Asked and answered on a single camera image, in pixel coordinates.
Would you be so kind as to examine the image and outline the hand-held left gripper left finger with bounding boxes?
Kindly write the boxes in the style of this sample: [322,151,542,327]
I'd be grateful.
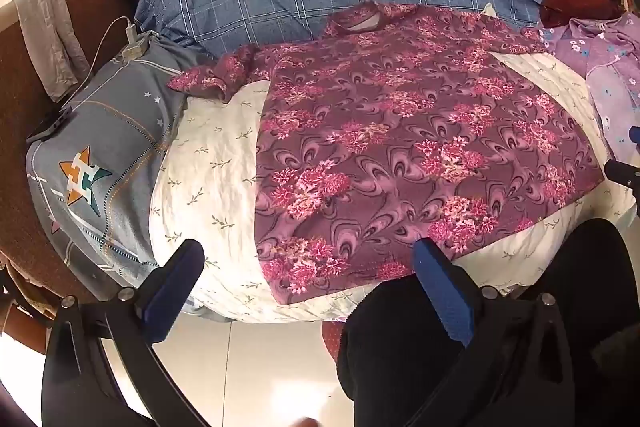
[41,238,207,427]

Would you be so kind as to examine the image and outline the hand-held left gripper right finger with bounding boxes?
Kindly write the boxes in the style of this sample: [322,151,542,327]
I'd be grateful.
[400,237,576,427]

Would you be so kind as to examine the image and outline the maroon floral shirt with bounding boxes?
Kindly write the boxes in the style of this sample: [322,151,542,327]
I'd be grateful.
[167,1,603,308]

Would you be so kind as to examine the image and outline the lilac floral pajama top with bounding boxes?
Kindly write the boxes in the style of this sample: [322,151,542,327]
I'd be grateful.
[537,11,640,168]

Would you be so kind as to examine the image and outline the person's black pants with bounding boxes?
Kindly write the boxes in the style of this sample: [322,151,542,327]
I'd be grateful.
[336,217,640,427]

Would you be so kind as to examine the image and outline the red dotted slipper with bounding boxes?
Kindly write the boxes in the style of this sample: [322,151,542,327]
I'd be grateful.
[320,319,351,365]

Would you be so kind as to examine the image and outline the white floral bed sheet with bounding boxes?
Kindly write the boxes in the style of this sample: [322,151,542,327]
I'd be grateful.
[150,2,640,325]

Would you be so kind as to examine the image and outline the grey star logo blanket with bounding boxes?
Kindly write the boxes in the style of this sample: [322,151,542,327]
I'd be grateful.
[25,32,221,303]

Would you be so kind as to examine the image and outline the black phone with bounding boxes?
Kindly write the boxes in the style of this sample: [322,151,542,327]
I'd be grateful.
[26,106,76,142]

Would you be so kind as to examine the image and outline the brown headboard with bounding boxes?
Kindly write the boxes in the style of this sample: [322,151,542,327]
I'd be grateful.
[0,0,166,303]

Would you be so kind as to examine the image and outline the white charger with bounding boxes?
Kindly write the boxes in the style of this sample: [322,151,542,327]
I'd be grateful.
[119,22,153,60]

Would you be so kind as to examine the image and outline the grey cloth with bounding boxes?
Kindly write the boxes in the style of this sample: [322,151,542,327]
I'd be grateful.
[14,0,93,102]

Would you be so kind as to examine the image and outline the wooden bed frame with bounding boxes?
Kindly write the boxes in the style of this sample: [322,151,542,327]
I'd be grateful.
[0,252,66,358]

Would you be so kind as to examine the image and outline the white charging cable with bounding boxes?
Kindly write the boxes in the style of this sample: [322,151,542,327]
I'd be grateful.
[64,17,133,108]

